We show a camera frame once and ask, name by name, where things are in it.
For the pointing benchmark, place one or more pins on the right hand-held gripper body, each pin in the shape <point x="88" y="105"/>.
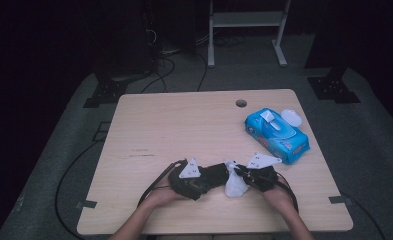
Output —
<point x="264" y="178"/>

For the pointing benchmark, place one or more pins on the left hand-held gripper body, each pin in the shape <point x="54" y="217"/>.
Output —
<point x="184" y="186"/>

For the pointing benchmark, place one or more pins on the white wet wipe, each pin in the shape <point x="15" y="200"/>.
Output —
<point x="234" y="186"/>

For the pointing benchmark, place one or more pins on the blue wet wipe pack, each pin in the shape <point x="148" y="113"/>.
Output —
<point x="284" y="140"/>

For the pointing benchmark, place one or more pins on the person's right hand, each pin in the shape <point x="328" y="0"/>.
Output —
<point x="280" y="196"/>

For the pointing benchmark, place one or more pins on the person's left hand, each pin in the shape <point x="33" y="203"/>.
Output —
<point x="160" y="198"/>

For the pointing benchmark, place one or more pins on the dark tape strip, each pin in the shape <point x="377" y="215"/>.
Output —
<point x="339" y="199"/>
<point x="85" y="204"/>

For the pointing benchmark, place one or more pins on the black floor tape outline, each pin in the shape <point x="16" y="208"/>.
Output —
<point x="104" y="122"/>

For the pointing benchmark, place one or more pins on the black stand base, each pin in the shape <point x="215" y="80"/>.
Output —
<point x="334" y="90"/>
<point x="105" y="95"/>

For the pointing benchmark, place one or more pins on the white metal stand frame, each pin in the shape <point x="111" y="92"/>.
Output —
<point x="247" y="19"/>

